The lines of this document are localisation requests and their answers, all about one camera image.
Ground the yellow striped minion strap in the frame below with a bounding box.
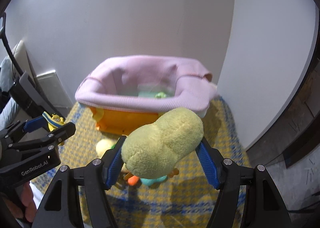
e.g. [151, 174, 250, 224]
[42, 111, 67, 146]

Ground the yellow plush bear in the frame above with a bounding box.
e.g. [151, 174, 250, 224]
[95, 139, 117, 159]

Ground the tan peanut plush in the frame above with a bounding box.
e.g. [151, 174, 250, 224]
[121, 107, 204, 179]

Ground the teal fabric plush toy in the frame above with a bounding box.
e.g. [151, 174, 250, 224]
[140, 175, 168, 186]

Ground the green rubber frog toy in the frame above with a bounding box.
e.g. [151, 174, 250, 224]
[155, 91, 167, 99]

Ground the colourful toy cube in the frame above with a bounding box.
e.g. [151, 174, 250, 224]
[123, 172, 140, 186]

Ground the person left hand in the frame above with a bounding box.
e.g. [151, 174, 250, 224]
[1, 182, 37, 223]

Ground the grey cushioned chair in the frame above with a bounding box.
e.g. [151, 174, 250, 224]
[1, 40, 33, 130]

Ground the orange plastic crate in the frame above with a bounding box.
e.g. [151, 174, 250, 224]
[90, 107, 164, 135]

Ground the yellow blue houndstooth blanket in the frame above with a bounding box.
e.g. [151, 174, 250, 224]
[31, 96, 251, 228]

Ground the pink knit fabric liner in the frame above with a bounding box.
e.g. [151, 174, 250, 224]
[75, 55, 217, 117]

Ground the small wooden figure toy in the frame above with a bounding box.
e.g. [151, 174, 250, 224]
[168, 168, 180, 178]

